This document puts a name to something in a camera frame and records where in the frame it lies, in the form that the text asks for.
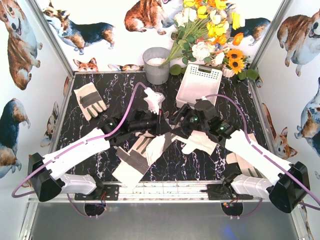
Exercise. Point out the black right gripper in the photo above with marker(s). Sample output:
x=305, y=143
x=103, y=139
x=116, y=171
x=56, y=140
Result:
x=183, y=120

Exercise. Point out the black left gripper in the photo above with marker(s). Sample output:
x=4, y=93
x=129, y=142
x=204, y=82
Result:
x=160, y=124

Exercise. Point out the white glove with green fingers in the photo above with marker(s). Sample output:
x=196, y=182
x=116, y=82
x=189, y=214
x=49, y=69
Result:
x=152, y=147

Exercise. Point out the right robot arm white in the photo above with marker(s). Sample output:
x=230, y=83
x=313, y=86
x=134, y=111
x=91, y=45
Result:
x=283, y=183

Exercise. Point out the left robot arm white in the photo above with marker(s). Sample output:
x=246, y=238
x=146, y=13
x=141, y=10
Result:
x=49, y=176

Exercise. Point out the white perforated storage basket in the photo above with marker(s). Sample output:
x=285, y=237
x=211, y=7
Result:
x=198, y=81

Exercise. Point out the white grey glove front centre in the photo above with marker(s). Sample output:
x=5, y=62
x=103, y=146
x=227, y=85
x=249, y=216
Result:
x=133, y=163

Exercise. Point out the white grey glove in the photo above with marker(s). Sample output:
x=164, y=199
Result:
x=133, y=163
x=90, y=101

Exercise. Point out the green moss ball left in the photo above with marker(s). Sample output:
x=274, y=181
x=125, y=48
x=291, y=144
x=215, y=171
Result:
x=175, y=69

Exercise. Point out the green moss ball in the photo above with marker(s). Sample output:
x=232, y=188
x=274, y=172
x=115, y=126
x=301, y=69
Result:
x=175, y=69
x=250, y=74

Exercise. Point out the green moss ball right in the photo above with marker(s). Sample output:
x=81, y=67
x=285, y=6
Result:
x=250, y=74

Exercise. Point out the sunflower pot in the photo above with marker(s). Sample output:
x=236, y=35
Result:
x=235, y=62

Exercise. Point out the grey metal bucket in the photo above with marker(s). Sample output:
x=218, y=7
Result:
x=157, y=69

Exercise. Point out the white glove near right base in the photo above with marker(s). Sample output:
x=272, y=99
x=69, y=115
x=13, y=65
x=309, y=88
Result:
x=243, y=165

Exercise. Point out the white grey glove back left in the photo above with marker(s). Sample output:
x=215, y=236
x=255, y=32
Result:
x=90, y=101

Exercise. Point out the artificial flower bouquet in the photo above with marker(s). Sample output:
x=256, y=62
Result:
x=203, y=29

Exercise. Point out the aluminium front rail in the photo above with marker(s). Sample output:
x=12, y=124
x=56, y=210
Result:
x=145, y=191

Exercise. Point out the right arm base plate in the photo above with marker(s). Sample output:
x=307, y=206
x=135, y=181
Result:
x=224, y=191

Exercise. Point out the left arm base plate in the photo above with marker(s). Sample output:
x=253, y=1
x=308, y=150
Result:
x=109, y=192

